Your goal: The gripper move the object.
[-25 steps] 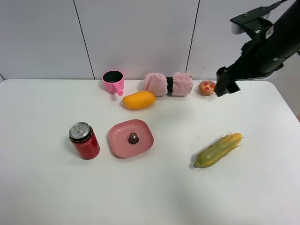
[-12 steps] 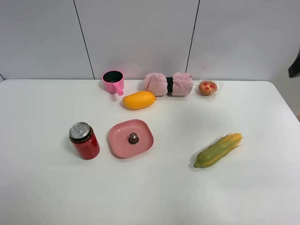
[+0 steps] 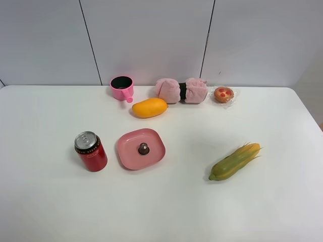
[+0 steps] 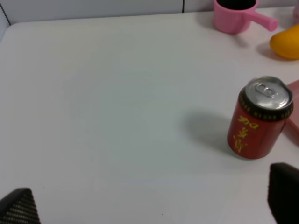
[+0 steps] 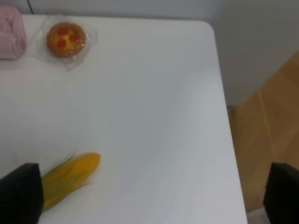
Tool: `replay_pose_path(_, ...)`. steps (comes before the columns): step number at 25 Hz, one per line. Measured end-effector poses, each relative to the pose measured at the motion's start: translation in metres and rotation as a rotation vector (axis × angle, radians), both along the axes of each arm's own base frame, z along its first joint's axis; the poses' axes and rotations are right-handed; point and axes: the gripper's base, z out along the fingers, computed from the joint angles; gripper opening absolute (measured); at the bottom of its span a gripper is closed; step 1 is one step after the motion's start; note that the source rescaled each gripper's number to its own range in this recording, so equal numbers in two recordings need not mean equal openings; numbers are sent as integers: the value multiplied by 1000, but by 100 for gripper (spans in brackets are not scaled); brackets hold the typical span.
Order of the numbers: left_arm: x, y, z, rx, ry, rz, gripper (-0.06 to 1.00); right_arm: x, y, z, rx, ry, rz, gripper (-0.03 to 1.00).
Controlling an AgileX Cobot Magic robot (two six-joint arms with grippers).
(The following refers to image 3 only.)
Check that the grey coffee capsule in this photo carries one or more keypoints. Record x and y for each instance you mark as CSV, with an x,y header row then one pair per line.
x,y
143,149

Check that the yellow mango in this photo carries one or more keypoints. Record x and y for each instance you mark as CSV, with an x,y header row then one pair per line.
x,y
149,108

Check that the pink square plate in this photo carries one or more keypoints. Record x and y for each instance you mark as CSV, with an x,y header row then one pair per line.
x,y
128,144

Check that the pink rolled towel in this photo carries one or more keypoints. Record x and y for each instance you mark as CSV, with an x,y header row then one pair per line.
x,y
193,90

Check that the pink toy pot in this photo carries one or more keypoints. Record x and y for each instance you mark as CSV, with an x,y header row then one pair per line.
x,y
122,88

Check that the red soda can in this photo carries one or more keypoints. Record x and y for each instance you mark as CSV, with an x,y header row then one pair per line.
x,y
89,147

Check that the toy corn cob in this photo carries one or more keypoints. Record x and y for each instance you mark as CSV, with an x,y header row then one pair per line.
x,y
228,166

